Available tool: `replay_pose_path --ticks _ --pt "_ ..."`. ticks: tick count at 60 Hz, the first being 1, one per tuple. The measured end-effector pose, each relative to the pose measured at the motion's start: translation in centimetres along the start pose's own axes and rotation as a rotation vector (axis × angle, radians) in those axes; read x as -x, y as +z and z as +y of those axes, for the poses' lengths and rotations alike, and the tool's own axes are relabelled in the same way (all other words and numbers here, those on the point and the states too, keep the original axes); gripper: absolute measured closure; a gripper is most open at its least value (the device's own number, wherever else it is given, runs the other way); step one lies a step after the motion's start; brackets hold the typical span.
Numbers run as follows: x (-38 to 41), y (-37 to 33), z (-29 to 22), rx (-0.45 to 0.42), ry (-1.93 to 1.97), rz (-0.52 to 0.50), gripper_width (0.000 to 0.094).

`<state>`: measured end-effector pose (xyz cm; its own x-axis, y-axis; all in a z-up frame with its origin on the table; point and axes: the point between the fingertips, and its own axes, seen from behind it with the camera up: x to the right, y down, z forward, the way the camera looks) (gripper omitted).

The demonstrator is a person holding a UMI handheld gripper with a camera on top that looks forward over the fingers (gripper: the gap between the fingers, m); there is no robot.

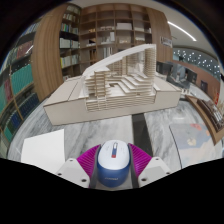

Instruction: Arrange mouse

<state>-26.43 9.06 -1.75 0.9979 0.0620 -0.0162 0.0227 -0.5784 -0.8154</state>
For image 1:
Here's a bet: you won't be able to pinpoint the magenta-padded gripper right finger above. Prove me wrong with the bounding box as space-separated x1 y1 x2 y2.
127 143 173 188

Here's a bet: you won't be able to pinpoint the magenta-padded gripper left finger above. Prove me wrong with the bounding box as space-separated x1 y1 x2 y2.
55 143 102 189

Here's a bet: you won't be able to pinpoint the blue and white computer mouse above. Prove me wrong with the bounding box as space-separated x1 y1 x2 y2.
96 139 132 189

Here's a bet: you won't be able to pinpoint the pale printed mouse pad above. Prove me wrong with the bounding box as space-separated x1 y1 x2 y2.
169 122 224 169

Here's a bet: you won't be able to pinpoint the white paper sheet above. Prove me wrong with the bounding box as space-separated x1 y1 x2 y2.
20 129 66 175

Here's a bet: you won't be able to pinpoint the white architectural building model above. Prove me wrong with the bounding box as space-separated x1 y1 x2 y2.
43 43 183 127

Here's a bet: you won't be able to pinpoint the brown model on wooden board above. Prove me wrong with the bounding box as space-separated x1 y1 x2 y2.
186 94 224 146

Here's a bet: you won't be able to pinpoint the black bin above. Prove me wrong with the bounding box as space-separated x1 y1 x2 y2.
199 79 209 93

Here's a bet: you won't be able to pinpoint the bookshelf with teal books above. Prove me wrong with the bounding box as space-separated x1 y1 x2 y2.
0 23 44 158

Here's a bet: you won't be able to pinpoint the red box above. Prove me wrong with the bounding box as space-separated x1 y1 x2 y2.
213 91 221 104

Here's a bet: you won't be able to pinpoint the dark bookshelf with white books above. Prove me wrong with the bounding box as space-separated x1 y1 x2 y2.
59 4 83 83

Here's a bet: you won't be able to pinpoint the far ceiling spot lights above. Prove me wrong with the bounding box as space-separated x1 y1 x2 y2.
173 48 221 68

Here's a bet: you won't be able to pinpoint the long ceiling light strip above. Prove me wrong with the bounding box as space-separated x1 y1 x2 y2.
166 20 198 43

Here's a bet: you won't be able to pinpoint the small wall sign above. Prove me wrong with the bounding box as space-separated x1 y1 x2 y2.
160 35 173 48

